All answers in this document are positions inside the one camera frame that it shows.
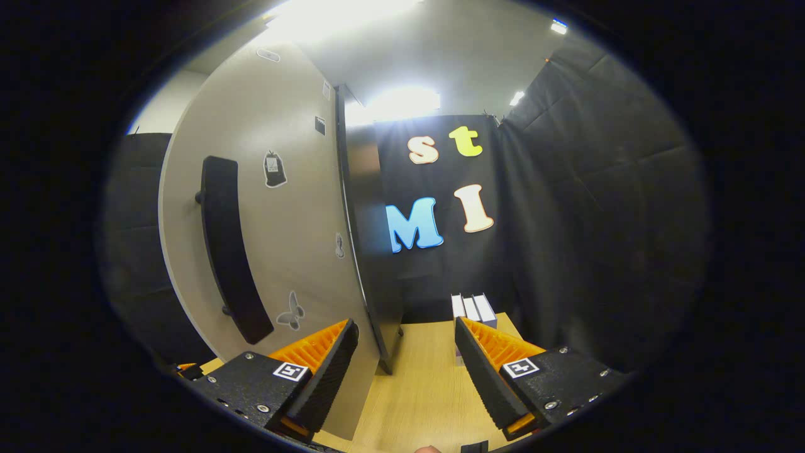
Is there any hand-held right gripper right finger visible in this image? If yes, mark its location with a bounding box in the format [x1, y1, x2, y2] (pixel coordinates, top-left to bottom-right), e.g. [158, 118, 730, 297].
[454, 316, 631, 441]

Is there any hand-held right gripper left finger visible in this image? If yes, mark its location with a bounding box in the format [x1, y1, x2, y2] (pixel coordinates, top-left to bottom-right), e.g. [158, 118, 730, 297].
[189, 318, 360, 443]

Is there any black door handle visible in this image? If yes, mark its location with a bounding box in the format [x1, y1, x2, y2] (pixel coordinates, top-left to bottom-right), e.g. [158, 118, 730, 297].
[195, 155, 275, 345]

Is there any grey cabinet door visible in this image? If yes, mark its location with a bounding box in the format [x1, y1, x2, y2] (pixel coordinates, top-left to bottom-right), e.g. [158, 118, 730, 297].
[157, 41, 381, 441]

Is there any white spine book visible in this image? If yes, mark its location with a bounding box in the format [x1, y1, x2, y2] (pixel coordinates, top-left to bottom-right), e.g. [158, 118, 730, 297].
[451, 294, 467, 366]

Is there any black backdrop cloth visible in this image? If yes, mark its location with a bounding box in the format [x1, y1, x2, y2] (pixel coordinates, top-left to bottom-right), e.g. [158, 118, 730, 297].
[97, 38, 711, 372]

